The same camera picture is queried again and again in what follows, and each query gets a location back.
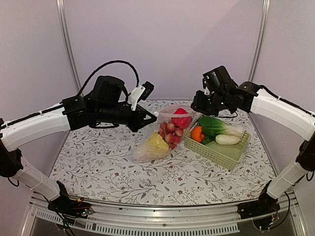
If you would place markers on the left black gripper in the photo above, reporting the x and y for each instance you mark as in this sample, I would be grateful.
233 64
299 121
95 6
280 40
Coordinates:
138 122

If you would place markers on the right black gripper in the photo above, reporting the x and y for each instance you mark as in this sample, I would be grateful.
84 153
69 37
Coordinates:
197 105

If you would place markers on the yellow napa cabbage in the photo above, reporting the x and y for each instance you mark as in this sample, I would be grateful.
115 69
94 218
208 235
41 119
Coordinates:
154 148

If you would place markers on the clear zip top bag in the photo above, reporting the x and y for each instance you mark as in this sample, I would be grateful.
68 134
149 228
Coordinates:
165 115

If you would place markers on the red bell pepper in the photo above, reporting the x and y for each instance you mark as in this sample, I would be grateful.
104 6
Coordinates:
181 122

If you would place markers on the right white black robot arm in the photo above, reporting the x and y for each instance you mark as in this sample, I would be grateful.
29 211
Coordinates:
222 93

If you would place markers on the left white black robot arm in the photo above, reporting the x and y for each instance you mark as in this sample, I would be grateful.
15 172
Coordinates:
108 105

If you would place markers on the green white bok choy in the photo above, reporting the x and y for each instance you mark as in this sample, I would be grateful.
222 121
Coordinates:
213 127

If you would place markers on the orange fruit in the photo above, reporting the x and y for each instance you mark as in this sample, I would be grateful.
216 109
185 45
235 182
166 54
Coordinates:
197 134

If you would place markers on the white radish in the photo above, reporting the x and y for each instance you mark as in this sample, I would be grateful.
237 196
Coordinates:
223 139

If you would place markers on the beige perforated plastic basket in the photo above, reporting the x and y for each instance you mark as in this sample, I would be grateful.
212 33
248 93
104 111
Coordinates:
227 156

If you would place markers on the floral tablecloth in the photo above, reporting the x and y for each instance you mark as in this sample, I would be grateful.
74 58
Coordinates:
95 164

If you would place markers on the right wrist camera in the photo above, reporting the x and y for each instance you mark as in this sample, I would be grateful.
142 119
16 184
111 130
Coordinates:
205 86

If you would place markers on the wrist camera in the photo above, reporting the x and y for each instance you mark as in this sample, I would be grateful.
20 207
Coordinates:
205 86
139 93

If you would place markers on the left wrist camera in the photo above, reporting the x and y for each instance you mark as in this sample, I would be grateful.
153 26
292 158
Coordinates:
139 93

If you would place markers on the right aluminium frame post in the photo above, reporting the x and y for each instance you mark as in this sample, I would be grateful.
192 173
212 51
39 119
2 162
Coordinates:
260 40

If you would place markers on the aluminium frame post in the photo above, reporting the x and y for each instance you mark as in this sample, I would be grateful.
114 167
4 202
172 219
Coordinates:
67 43
260 40

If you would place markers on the aluminium front rail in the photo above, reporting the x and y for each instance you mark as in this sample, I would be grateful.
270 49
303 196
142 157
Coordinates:
118 219

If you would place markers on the left aluminium frame post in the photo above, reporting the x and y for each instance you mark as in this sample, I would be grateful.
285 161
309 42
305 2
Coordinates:
67 43

